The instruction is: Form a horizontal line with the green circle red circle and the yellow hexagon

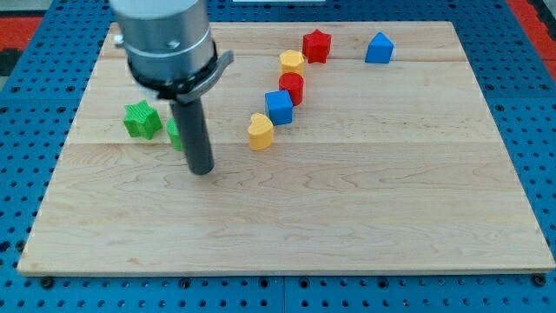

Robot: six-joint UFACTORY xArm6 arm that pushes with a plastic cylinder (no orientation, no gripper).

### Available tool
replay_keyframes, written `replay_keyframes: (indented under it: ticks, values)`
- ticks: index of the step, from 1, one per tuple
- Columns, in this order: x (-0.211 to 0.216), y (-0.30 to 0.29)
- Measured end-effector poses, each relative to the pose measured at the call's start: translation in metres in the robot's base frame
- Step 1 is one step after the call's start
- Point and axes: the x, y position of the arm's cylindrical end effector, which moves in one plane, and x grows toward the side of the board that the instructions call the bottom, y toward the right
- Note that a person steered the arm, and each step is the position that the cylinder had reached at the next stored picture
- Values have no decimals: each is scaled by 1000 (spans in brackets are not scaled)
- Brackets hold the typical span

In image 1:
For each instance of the green circle block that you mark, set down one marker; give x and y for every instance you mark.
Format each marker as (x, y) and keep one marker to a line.
(174, 134)

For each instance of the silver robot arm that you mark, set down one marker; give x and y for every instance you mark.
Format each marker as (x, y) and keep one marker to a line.
(169, 46)

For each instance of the red circle block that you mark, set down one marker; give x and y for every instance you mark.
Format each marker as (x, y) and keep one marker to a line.
(293, 83)

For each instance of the yellow hexagon block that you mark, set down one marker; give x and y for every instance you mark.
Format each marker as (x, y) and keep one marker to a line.
(292, 61)

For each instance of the yellow heart block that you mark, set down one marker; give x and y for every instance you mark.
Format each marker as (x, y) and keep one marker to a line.
(260, 132)

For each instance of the blue cube block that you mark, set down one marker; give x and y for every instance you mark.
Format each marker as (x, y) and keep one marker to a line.
(279, 107)

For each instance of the wooden board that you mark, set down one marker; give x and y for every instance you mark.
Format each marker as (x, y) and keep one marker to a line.
(387, 169)

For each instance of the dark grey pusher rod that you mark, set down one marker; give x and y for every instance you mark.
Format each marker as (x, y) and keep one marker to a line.
(192, 127)

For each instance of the red star block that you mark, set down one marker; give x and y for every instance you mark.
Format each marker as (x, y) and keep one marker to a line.
(316, 46)

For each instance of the green star block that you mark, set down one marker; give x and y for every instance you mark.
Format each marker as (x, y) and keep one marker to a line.
(141, 120)

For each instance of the blue triangle block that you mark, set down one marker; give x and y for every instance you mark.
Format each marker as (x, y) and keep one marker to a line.
(380, 49)

